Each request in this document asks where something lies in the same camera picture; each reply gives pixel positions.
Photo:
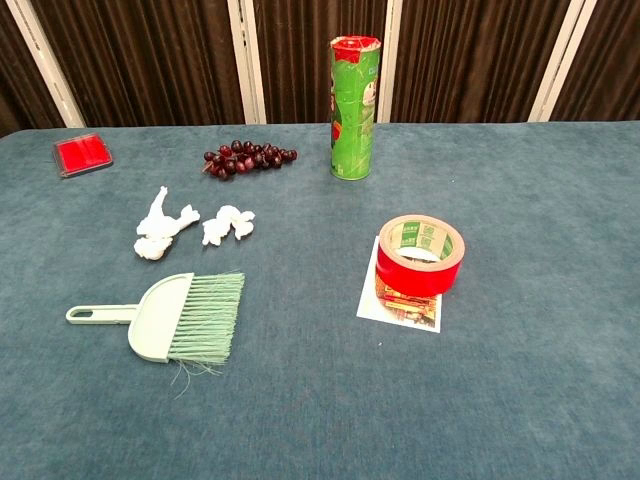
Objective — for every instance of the white crumpled tissue wad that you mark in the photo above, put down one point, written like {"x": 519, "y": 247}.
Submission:
{"x": 225, "y": 225}

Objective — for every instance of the dark red grape bunch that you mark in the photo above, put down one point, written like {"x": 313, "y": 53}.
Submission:
{"x": 245, "y": 159}

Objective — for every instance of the small white tissue ball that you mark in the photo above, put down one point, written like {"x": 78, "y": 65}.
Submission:
{"x": 150, "y": 248}

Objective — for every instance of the red adhesive tape roll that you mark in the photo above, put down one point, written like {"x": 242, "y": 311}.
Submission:
{"x": 417, "y": 272}

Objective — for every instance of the white metal frame post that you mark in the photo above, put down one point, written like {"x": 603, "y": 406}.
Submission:
{"x": 246, "y": 60}
{"x": 390, "y": 60}
{"x": 562, "y": 60}
{"x": 45, "y": 60}

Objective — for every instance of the red ink pad clear case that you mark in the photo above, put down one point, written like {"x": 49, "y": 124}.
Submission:
{"x": 82, "y": 154}

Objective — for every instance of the blue table cloth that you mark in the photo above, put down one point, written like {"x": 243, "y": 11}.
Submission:
{"x": 320, "y": 380}

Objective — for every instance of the dark brown pleated curtain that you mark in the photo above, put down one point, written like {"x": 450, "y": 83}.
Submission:
{"x": 160, "y": 55}

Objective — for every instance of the green chips can red lid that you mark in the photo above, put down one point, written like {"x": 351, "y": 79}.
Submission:
{"x": 352, "y": 110}

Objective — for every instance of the small mint green hand broom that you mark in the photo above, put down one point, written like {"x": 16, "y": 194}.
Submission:
{"x": 157, "y": 317}

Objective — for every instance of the white bordered photo card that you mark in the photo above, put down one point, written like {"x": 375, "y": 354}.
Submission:
{"x": 370, "y": 300}

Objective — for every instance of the long white crumpled tissue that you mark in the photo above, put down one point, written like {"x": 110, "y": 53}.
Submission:
{"x": 162, "y": 220}

